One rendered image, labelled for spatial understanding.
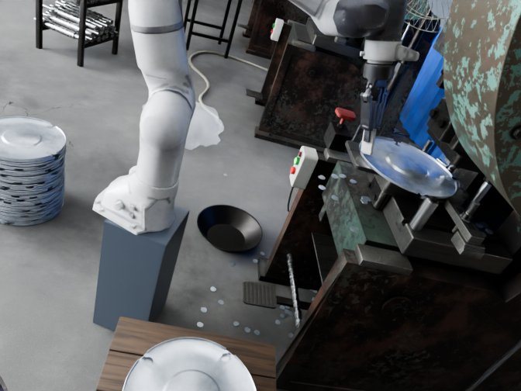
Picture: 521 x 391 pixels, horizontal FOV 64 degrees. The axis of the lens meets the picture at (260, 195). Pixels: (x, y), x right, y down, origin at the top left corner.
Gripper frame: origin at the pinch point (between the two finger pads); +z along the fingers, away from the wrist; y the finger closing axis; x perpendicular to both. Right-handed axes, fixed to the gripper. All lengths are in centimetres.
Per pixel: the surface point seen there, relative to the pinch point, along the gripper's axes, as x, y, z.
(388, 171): 7.3, 1.5, 6.5
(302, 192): -27.0, -12.8, 27.3
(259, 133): -121, -106, 42
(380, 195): 5.0, -2.2, 15.3
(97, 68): -227, -58, 9
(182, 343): -15, 55, 41
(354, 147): -4.2, -1.0, 2.8
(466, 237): 29.3, 0.2, 18.5
